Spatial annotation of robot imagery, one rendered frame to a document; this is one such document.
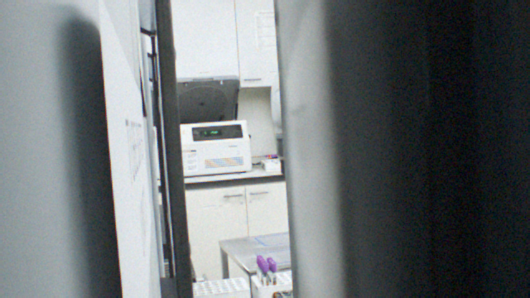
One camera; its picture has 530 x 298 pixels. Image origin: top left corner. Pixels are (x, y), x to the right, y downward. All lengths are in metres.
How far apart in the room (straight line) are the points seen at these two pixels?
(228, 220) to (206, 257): 0.29
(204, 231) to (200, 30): 1.43
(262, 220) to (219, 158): 0.52
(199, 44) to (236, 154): 0.86
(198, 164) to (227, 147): 0.22
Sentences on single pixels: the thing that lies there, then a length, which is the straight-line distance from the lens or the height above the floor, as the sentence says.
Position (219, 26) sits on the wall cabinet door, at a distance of 3.89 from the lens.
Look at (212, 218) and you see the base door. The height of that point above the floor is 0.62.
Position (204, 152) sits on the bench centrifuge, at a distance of 3.53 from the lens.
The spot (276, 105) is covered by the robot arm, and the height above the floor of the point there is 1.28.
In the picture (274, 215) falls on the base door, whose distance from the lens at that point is 3.64.
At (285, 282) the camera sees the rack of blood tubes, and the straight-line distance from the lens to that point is 1.27.
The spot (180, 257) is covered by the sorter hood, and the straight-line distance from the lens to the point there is 0.28.
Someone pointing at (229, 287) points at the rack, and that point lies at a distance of 1.26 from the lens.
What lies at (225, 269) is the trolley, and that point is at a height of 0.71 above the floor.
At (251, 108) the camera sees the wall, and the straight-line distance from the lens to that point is 4.20.
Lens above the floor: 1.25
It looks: 3 degrees down
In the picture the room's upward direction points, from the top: 4 degrees counter-clockwise
